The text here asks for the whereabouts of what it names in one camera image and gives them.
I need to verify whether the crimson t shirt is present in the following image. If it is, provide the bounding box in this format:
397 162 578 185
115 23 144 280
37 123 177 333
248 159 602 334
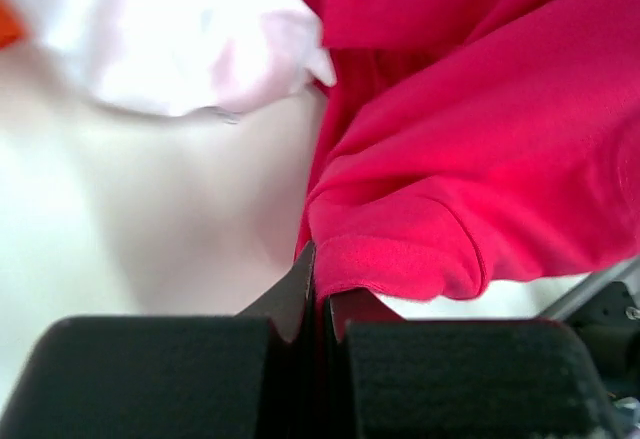
299 0 639 300

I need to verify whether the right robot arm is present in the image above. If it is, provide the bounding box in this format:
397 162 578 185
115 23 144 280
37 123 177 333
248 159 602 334
567 281 639 400

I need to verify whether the orange t shirt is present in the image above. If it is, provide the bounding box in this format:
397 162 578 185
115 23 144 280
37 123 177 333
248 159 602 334
0 0 25 49

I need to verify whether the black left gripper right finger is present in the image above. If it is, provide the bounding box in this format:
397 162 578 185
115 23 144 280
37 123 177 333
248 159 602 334
323 289 624 438

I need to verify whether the pale pink t shirt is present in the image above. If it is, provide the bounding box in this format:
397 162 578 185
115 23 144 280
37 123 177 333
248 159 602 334
9 0 336 117

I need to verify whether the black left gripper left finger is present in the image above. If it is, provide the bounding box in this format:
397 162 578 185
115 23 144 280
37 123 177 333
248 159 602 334
1 245 315 438

